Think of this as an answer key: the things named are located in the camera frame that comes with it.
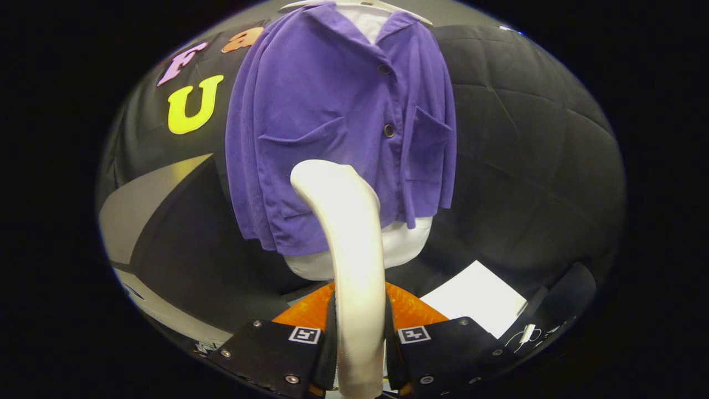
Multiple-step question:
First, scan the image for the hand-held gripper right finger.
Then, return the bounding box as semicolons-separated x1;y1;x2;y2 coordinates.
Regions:
384;282;518;397

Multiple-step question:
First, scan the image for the black backdrop cloth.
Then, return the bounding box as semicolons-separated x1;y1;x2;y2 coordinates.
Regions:
97;19;626;333

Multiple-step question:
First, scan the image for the white clothes hanger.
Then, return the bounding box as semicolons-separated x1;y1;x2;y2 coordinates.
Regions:
280;0;433;25

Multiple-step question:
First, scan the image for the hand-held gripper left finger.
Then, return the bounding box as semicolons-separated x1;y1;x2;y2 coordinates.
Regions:
208;283;337;398

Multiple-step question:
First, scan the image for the purple corduroy jacket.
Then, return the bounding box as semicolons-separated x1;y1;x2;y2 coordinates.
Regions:
225;2;458;257

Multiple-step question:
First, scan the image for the white garment steamer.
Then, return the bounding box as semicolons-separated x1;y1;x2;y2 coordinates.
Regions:
290;160;387;399

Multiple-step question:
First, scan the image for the white shirt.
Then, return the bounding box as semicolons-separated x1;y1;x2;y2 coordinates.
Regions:
285;4;434;281

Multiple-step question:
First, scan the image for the white paper sheet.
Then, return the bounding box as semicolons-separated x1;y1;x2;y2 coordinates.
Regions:
420;260;528;339

